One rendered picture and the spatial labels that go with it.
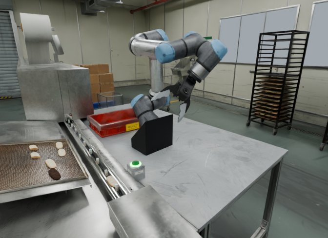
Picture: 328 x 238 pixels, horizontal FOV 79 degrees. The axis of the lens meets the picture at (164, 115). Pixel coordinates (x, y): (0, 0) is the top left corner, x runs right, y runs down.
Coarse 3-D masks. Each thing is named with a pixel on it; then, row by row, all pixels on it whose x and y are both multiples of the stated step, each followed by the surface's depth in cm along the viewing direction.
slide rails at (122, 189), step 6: (78, 132) 154; (78, 138) 143; (84, 138) 143; (90, 144) 133; (84, 150) 125; (90, 156) 118; (96, 156) 118; (96, 162) 111; (102, 162) 111; (108, 168) 106; (102, 174) 101; (108, 174) 101; (120, 186) 91; (114, 192) 87; (126, 192) 87
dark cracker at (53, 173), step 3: (48, 171) 91; (51, 171) 90; (54, 171) 91; (57, 171) 91; (51, 174) 88; (54, 174) 88; (57, 174) 89; (51, 177) 87; (54, 177) 87; (57, 177) 87; (60, 177) 88
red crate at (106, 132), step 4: (120, 120) 188; (92, 128) 166; (96, 128) 157; (112, 128) 153; (116, 128) 156; (120, 128) 158; (124, 128) 161; (96, 132) 158; (100, 132) 152; (104, 132) 151; (108, 132) 153; (112, 132) 155; (116, 132) 157; (120, 132) 158; (124, 132) 162; (100, 136) 152; (104, 136) 151; (108, 136) 154
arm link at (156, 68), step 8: (144, 32) 111; (152, 32) 111; (160, 32) 112; (168, 40) 115; (152, 64) 121; (160, 64) 122; (152, 72) 125; (160, 72) 125; (152, 80) 129; (160, 80) 129; (152, 88) 134; (160, 88) 133; (152, 96) 136; (168, 96) 141; (160, 104) 139
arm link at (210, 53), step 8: (216, 40) 75; (200, 48) 78; (208, 48) 76; (216, 48) 74; (224, 48) 74; (200, 56) 78; (208, 56) 76; (216, 56) 75; (208, 64) 76; (216, 64) 78
